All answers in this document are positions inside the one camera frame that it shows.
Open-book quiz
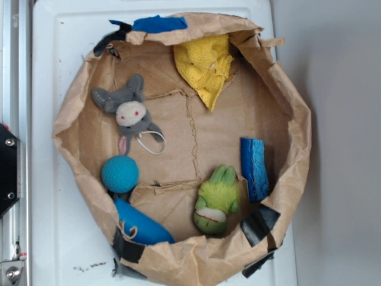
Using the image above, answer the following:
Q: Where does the blue ball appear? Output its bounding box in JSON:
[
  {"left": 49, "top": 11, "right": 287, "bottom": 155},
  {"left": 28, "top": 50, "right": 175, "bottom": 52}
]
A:
[{"left": 101, "top": 156, "right": 139, "bottom": 194}]

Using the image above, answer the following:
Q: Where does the brown paper bag bin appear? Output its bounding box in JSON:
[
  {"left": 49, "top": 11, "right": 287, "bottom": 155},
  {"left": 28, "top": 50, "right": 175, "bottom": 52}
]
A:
[{"left": 53, "top": 13, "right": 311, "bottom": 285}]

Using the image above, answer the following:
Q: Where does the green plush toy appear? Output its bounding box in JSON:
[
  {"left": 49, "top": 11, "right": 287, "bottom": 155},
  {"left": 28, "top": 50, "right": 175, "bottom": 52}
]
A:
[{"left": 193, "top": 164, "right": 240, "bottom": 235}]

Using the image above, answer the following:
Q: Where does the grey bunny plush toy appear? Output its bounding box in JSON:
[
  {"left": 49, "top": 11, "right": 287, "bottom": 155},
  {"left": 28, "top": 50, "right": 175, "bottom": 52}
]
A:
[{"left": 91, "top": 74, "right": 166, "bottom": 156}]

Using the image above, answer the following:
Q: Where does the blue sponge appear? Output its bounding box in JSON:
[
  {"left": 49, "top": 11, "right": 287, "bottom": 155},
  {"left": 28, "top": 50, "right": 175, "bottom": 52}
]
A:
[{"left": 240, "top": 137, "right": 269, "bottom": 201}]

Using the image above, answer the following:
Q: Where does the yellow cloth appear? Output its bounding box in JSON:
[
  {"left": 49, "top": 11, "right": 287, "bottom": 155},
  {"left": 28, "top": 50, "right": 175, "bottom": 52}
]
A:
[{"left": 173, "top": 34, "right": 233, "bottom": 111}]

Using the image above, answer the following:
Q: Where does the blue plastic bowl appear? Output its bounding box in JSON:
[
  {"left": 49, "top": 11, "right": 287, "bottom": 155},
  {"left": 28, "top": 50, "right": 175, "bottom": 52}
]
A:
[{"left": 114, "top": 198, "right": 175, "bottom": 245}]

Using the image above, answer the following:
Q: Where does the black tape patch right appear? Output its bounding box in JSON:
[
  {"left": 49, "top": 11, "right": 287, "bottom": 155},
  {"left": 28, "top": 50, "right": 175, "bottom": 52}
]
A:
[{"left": 240, "top": 204, "right": 280, "bottom": 247}]

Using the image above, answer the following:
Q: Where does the black tape patch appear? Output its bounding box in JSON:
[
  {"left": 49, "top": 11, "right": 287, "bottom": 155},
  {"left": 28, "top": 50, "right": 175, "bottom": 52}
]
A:
[
  {"left": 113, "top": 229, "right": 146, "bottom": 263},
  {"left": 93, "top": 22, "right": 132, "bottom": 57},
  {"left": 240, "top": 204, "right": 280, "bottom": 247}
]

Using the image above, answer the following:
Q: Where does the black tape patch bottom left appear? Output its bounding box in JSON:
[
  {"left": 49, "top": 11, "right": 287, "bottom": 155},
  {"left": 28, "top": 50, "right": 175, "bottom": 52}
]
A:
[{"left": 113, "top": 229, "right": 146, "bottom": 263}]

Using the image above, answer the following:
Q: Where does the blue tape strip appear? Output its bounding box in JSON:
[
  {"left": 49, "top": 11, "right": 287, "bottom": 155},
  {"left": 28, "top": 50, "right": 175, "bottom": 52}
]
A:
[{"left": 109, "top": 15, "right": 188, "bottom": 33}]

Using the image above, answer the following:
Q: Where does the black tape patch top left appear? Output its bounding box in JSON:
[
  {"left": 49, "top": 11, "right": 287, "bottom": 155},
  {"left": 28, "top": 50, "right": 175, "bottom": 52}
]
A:
[{"left": 93, "top": 22, "right": 132, "bottom": 57}]

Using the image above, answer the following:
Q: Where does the black tape strip bottom right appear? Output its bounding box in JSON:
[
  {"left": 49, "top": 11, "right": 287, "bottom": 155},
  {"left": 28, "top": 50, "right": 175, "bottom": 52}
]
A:
[{"left": 241, "top": 248, "right": 277, "bottom": 278}]

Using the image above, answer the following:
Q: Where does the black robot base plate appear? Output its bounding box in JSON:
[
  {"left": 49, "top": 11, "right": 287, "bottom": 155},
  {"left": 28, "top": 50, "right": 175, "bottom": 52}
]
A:
[{"left": 0, "top": 124, "right": 21, "bottom": 218}]

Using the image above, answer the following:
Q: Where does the aluminium frame rail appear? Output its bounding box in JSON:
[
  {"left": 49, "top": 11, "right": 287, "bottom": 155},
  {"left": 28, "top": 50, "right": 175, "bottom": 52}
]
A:
[{"left": 1, "top": 1, "right": 33, "bottom": 285}]

